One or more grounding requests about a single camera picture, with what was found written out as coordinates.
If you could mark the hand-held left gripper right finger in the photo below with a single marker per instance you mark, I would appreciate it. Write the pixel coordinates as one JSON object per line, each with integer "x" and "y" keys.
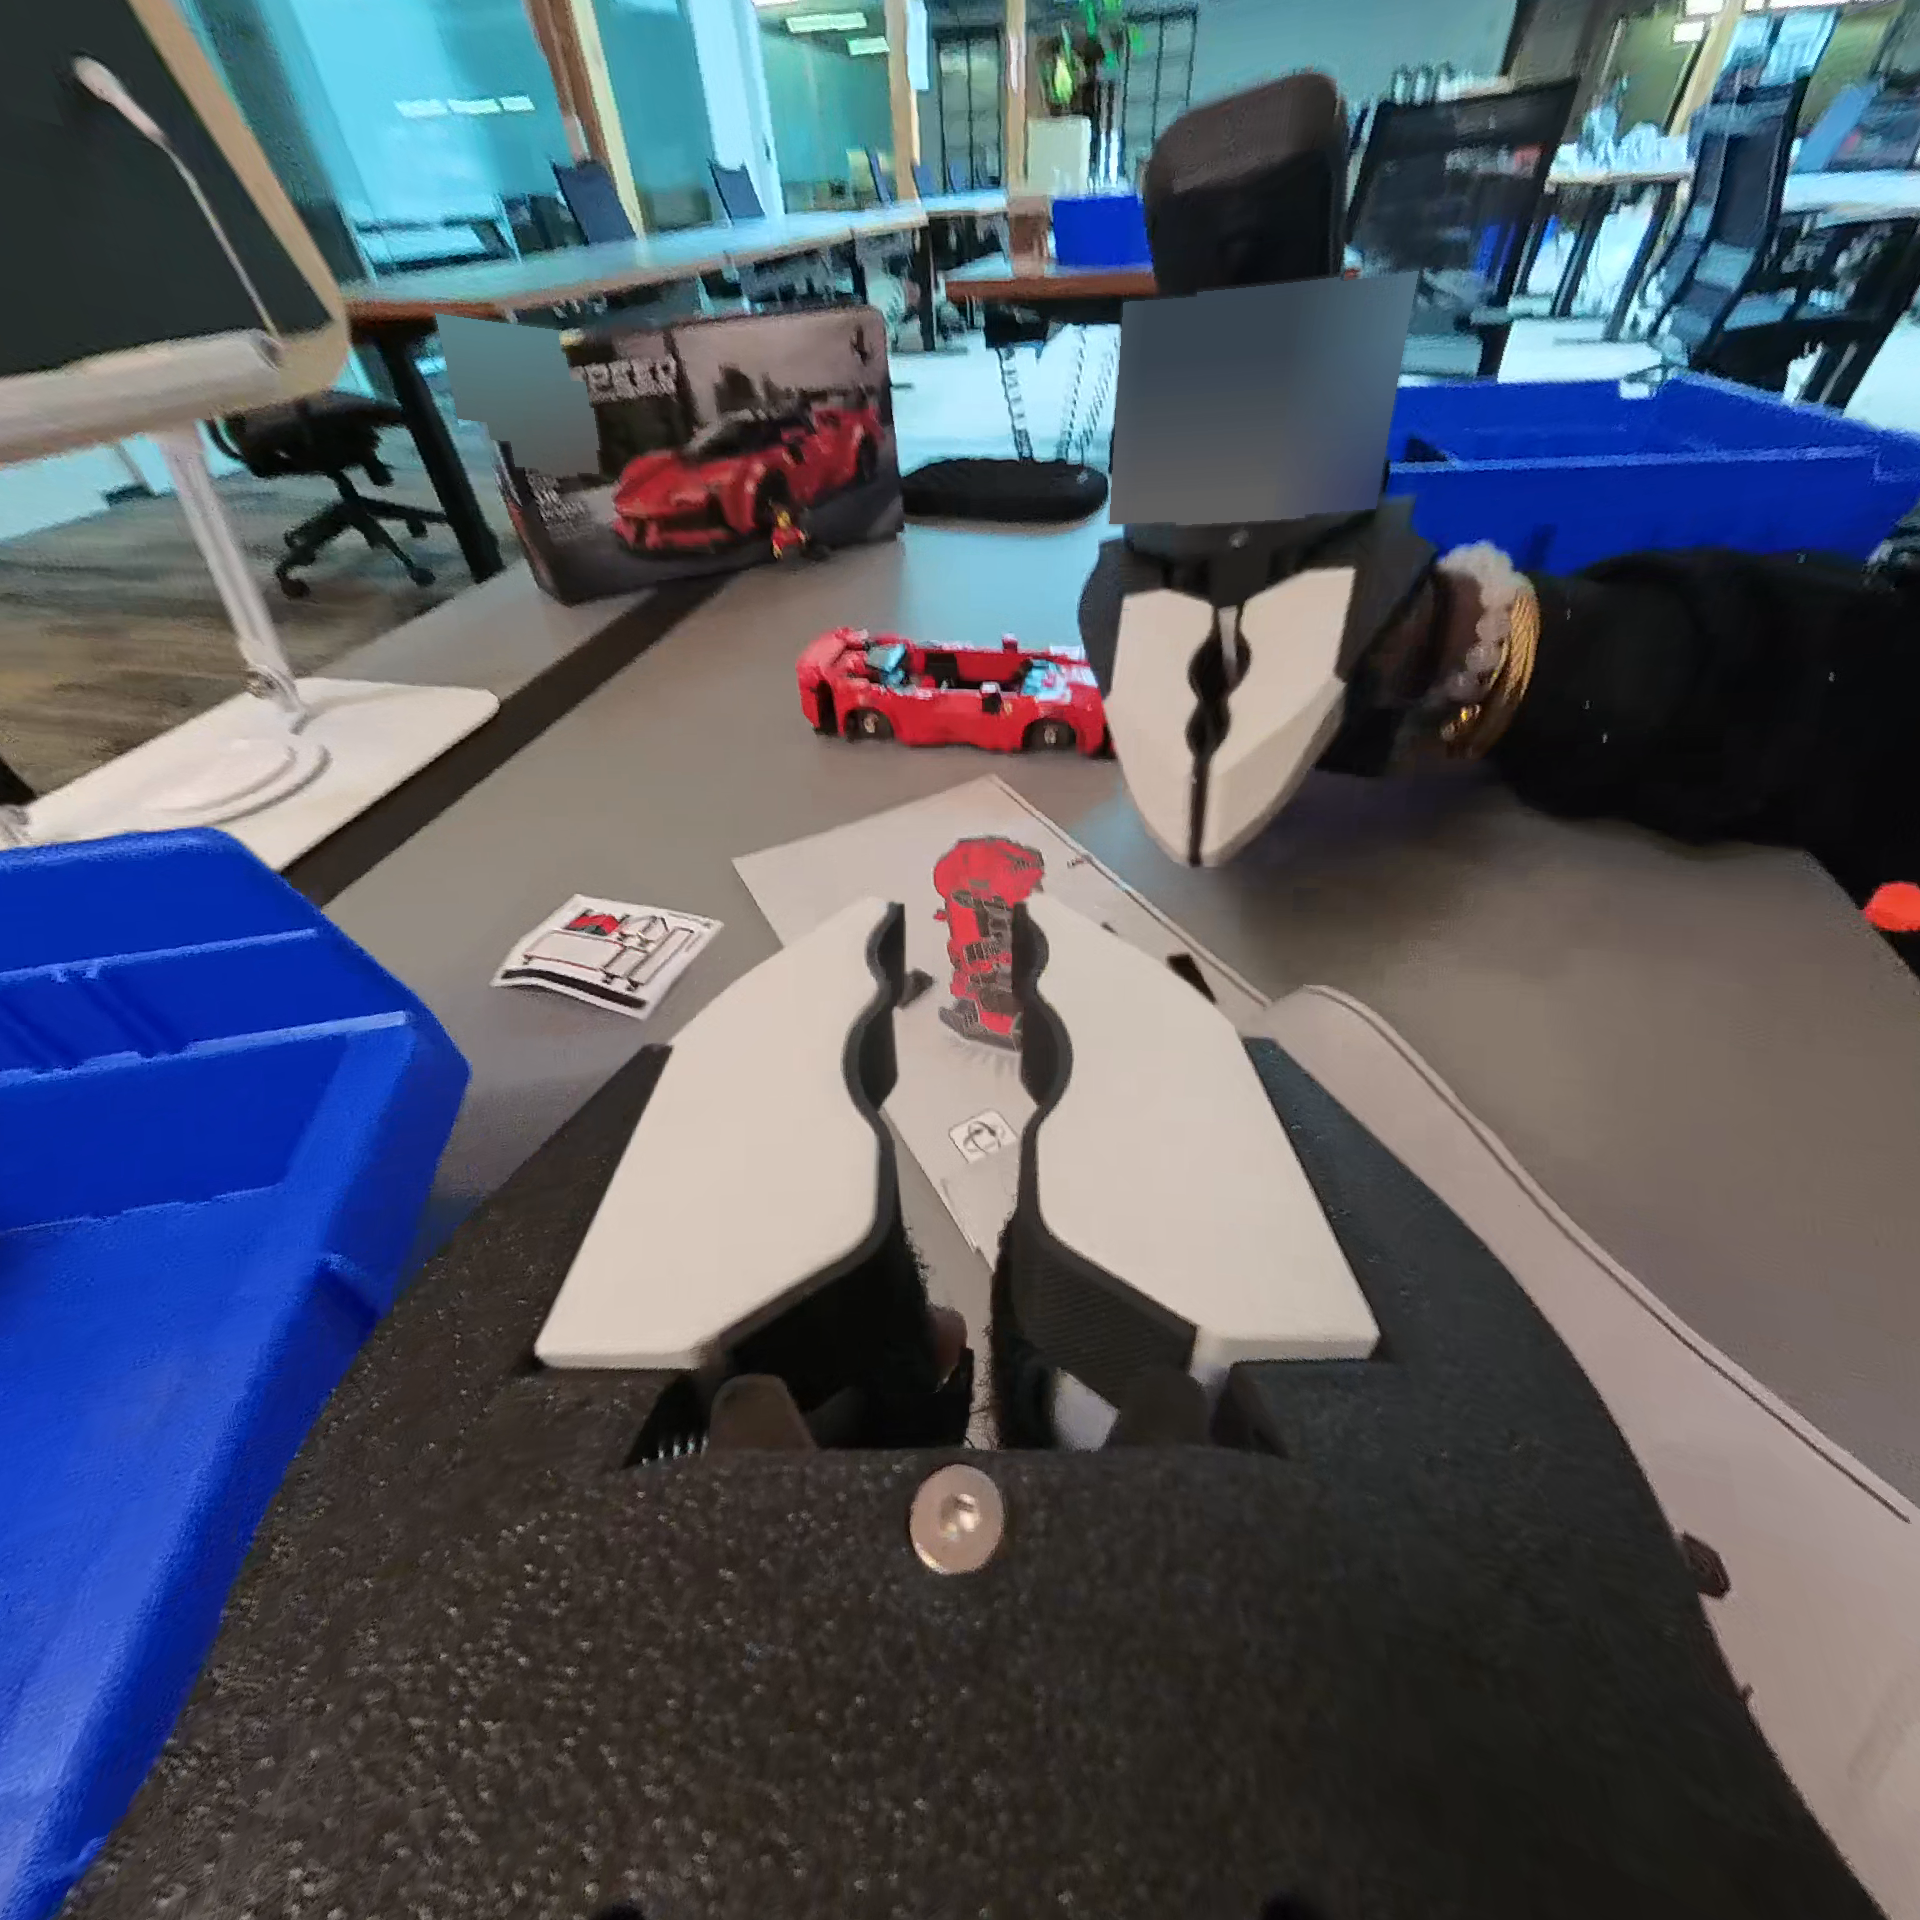
{"x": 1184, "y": 1171}

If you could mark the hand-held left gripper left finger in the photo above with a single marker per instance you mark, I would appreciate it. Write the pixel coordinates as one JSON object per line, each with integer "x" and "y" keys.
{"x": 735, "y": 1155}

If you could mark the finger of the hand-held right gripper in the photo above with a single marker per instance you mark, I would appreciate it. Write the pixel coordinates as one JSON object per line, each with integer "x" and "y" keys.
{"x": 1291, "y": 691}
{"x": 1155, "y": 691}

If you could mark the blue plastic bin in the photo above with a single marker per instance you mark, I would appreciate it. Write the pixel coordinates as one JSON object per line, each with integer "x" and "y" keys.
{"x": 1102, "y": 232}
{"x": 179, "y": 1273}
{"x": 1648, "y": 466}

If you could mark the person's right forearm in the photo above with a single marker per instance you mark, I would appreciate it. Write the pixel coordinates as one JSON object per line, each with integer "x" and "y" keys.
{"x": 1695, "y": 674}

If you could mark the red lego car model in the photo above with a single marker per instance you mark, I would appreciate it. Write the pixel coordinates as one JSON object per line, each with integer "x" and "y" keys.
{"x": 947, "y": 704}

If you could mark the lego instruction booklet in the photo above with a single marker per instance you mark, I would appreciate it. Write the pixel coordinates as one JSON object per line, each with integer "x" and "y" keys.
{"x": 840, "y": 886}

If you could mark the lego minifigure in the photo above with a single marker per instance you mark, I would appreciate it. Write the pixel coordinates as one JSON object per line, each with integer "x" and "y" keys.
{"x": 784, "y": 531}

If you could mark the lego car set box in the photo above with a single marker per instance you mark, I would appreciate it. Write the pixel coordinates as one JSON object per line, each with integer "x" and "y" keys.
{"x": 751, "y": 390}

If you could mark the person's right hand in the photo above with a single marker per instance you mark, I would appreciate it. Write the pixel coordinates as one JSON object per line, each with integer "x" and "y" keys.
{"x": 1405, "y": 674}

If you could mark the black mesh office chair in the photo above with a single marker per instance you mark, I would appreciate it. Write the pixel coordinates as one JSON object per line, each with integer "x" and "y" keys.
{"x": 1786, "y": 256}
{"x": 1465, "y": 196}

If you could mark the sticker sheet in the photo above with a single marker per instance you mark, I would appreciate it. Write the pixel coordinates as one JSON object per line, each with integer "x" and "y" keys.
{"x": 601, "y": 954}

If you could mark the black textured pad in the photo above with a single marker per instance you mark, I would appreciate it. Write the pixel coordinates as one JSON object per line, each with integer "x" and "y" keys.
{"x": 1001, "y": 489}

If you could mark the orange round object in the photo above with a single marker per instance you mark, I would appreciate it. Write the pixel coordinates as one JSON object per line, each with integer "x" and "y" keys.
{"x": 1895, "y": 905}

